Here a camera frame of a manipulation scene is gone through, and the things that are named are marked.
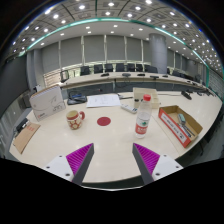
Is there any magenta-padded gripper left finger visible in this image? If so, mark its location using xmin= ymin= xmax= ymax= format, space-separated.
xmin=44 ymin=142 xmax=95 ymax=187

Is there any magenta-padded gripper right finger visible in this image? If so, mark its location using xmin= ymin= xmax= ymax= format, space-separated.
xmin=131 ymin=142 xmax=185 ymax=186

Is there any clear red-capped water bottle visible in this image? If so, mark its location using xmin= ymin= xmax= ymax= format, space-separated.
xmin=134 ymin=94 xmax=153 ymax=140

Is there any open red-sided cardboard box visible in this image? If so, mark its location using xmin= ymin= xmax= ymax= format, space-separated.
xmin=157 ymin=105 xmax=204 ymax=149

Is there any red and white patterned mug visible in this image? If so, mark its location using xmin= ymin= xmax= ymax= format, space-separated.
xmin=65 ymin=109 xmax=86 ymax=131

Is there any brown kraft paper envelope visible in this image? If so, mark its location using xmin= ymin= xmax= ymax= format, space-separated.
xmin=12 ymin=121 xmax=42 ymax=155

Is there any small green stapler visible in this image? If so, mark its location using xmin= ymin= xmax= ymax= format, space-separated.
xmin=177 ymin=113 xmax=187 ymax=125

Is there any flat round red coaster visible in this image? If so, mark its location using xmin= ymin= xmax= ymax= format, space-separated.
xmin=96 ymin=116 xmax=112 ymax=127

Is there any large white cardboard box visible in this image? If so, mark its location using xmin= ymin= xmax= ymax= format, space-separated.
xmin=29 ymin=84 xmax=67 ymax=122

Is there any beige open organizer box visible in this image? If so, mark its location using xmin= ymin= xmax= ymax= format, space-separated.
xmin=132 ymin=87 xmax=161 ymax=110

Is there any black desk conference phone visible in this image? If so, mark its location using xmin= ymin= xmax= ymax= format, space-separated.
xmin=66 ymin=91 xmax=88 ymax=106

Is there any black tabletop microphone unit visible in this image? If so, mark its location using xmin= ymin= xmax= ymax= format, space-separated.
xmin=180 ymin=90 xmax=193 ymax=101

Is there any white printed paper sheet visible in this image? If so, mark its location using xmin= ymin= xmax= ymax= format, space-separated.
xmin=86 ymin=93 xmax=122 ymax=109

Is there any long curved conference desk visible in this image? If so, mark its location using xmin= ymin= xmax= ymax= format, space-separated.
xmin=61 ymin=71 xmax=214 ymax=98

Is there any row of black office chairs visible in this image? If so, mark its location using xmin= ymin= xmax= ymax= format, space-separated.
xmin=59 ymin=62 xmax=204 ymax=84

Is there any group of ceiling lights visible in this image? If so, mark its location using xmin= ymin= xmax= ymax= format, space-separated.
xmin=11 ymin=0 xmax=221 ymax=68

